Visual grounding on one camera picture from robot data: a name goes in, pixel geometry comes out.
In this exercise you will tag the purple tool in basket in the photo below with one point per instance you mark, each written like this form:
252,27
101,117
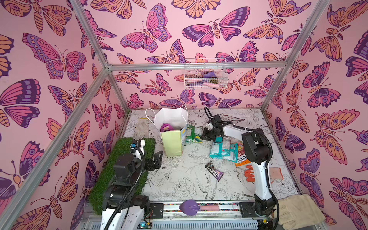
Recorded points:
210,75

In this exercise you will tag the orange Fox's fruits bag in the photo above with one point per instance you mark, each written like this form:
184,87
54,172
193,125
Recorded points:
241,158

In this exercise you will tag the grey work glove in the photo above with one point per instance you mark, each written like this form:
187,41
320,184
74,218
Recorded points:
141,129

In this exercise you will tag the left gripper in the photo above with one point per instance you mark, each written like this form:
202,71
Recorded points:
155,163

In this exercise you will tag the green rainbow snack bag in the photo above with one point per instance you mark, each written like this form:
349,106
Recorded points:
193,134

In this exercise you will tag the green artificial grass mat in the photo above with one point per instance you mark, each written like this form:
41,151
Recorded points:
114,175

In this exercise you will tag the dark M&M's chocolate packet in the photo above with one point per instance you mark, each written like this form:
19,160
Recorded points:
213,171

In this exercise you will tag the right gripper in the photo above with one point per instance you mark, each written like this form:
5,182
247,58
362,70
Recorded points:
209,132

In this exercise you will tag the red coated garden glove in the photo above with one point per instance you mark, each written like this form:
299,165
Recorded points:
275,174

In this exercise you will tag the purple grape gummy bag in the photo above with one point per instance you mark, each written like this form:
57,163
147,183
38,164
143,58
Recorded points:
166,127

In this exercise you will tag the purple trowel pink handle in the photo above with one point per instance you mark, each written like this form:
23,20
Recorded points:
191,207

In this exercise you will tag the white wire basket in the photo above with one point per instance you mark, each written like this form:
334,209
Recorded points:
194,73

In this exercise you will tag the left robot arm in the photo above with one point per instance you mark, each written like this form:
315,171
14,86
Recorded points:
121,208

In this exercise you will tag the beige leather glove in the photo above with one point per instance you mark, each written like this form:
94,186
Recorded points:
298,211

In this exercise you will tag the white paper bag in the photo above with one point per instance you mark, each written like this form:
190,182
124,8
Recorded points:
173,141

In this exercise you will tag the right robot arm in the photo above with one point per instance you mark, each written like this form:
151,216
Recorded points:
258,151

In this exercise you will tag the teal mint candy bag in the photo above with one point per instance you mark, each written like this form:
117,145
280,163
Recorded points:
223,149

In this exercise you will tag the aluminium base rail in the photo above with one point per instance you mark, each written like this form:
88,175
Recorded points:
232,215

